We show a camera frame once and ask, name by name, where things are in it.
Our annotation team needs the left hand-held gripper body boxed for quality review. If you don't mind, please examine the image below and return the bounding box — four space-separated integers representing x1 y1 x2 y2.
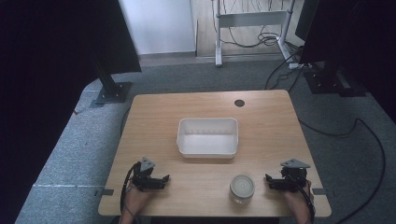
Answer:
130 157 157 191

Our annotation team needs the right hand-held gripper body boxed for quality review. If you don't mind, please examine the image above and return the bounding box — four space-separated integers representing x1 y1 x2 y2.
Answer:
279 158 311 192

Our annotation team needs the person's right hand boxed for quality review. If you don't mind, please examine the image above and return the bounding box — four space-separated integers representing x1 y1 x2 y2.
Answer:
284 181 314 216

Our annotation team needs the person's left hand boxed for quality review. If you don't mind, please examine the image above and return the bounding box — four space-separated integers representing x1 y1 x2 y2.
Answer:
123 184 157 214

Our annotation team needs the white plastic bin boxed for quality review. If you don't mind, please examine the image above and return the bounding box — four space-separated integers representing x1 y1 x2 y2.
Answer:
176 117 240 160

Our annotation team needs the black metal stand with base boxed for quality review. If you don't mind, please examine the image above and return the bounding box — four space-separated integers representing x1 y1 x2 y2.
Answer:
92 59 134 105

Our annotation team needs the dark curtain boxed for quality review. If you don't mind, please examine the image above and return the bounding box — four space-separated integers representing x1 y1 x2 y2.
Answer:
299 0 396 124
0 0 143 224

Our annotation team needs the white panel board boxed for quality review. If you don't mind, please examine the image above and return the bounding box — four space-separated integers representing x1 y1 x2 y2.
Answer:
118 0 198 56

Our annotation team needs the dark monitor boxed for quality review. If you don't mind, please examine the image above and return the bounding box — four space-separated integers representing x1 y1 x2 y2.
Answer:
294 0 321 42

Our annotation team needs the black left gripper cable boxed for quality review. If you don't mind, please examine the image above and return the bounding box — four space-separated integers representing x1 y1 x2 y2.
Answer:
120 161 142 224

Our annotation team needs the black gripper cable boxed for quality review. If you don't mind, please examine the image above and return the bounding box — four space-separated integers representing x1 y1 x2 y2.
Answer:
288 174 316 224
120 161 142 224

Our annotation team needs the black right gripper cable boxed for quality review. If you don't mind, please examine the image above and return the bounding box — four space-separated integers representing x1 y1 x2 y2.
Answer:
288 174 316 224

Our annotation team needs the long black floor cable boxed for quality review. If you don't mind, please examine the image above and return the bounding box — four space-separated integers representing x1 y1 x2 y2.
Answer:
298 117 388 224

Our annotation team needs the black stand base plate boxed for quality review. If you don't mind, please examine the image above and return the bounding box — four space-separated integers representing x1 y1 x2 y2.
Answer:
303 68 368 98

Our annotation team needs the black power strip cable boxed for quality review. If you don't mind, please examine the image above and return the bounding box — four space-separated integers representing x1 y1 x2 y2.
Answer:
263 50 304 93

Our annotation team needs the bundle of black cables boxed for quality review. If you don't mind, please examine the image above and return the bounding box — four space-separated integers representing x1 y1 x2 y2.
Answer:
218 0 304 50

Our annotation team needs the white desk frame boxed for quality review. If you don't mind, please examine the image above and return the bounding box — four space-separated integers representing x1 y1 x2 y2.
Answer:
212 0 297 68

